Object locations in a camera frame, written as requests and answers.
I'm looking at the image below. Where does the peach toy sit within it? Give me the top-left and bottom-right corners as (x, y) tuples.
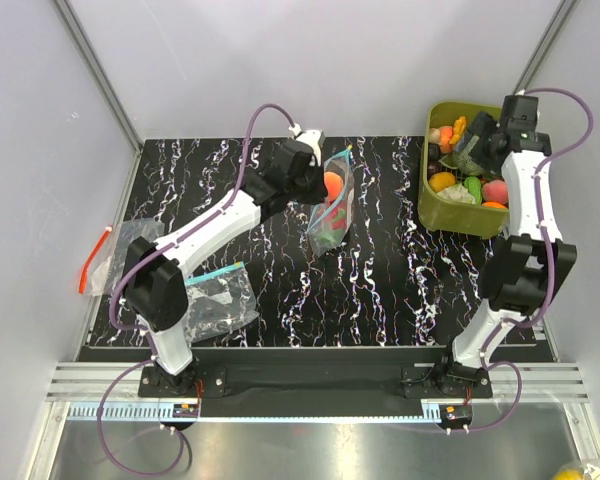
(482, 180), (508, 205)
(323, 171), (344, 203)

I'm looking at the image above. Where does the clear bag teal zipper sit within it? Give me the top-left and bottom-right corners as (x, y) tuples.
(307, 145), (355, 257)

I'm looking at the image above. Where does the red dragon fruit toy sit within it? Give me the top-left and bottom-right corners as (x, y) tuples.
(317, 205), (348, 244)

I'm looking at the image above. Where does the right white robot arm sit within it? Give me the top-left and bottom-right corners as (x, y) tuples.
(426, 93), (577, 398)

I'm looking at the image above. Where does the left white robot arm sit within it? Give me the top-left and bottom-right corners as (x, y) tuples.
(117, 130), (327, 396)

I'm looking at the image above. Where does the clear bag on stack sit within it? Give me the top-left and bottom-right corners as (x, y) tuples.
(184, 262), (259, 343)

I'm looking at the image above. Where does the clear bag orange zipper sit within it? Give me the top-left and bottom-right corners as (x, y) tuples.
(78, 218), (165, 297)

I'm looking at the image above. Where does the green cantaloupe melon toy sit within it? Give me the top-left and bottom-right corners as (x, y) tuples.
(439, 149), (486, 176)

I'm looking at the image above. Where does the white cauliflower toy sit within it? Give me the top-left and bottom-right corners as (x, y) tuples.
(437, 183), (476, 205)

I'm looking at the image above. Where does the olive green plastic bin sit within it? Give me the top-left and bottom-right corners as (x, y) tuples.
(417, 101), (509, 239)

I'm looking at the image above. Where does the black marbled table mat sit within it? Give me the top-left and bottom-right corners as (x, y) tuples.
(87, 135), (536, 348)

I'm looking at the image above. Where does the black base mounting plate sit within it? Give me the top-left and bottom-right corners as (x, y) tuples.
(139, 347), (493, 399)

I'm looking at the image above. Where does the yellow lemon toy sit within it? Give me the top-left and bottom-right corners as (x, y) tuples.
(552, 466), (585, 480)

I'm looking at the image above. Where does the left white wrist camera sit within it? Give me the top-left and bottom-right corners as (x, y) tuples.
(289, 123), (325, 166)

